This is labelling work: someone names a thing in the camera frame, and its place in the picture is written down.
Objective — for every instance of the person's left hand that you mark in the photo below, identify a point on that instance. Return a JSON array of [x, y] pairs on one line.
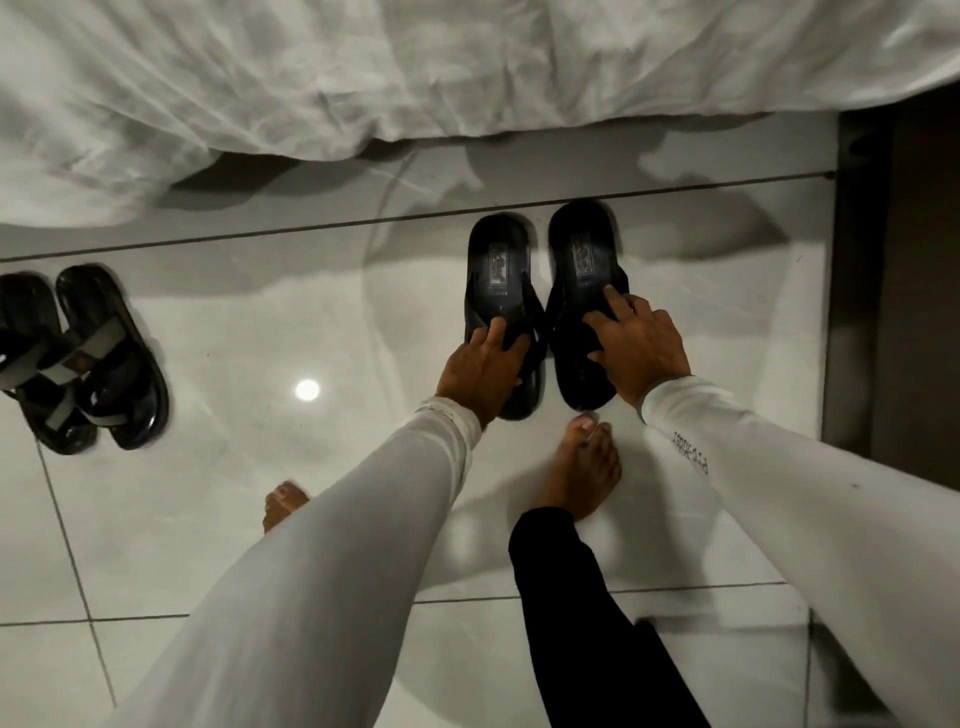
[[472, 379]]

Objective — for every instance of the person's right hand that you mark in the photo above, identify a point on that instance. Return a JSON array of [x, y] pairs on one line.
[[646, 352]]

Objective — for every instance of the person's left fingers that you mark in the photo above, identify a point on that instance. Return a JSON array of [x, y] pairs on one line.
[[501, 339]]

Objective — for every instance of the person's right thumb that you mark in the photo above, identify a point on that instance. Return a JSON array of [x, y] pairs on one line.
[[598, 358]]

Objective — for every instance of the person's right middle finger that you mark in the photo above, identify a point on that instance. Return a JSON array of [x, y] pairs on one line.
[[618, 302]]

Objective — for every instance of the black flip-flop slipper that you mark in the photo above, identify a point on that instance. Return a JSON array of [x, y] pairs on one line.
[[497, 285], [581, 255]]

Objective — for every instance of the person's left forearm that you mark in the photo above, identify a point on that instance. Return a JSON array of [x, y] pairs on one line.
[[322, 577]]

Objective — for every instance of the person's right forearm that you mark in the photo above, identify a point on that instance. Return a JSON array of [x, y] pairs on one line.
[[817, 517]]

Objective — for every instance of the person's right foot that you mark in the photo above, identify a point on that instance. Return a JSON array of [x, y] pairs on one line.
[[581, 472]]

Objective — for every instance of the person's foot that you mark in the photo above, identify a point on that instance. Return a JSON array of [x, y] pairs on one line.
[[581, 472], [283, 504]]

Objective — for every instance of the person's black trouser leg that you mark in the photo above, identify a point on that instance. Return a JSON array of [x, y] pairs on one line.
[[585, 630]]

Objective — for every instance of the person's left foot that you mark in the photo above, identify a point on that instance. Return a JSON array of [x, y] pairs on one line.
[[283, 504]]

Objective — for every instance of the dark wooden furniture panel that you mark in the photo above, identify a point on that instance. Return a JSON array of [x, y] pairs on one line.
[[900, 285]]

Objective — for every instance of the white crumpled bed sheet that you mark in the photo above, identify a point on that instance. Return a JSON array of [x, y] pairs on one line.
[[375, 67]]

